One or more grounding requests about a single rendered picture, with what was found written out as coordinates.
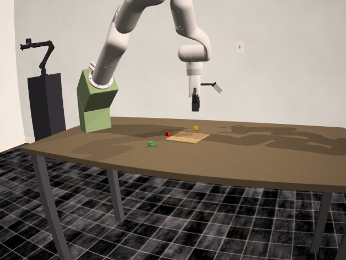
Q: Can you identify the tan mat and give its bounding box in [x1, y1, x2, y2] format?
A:
[165, 131, 209, 144]

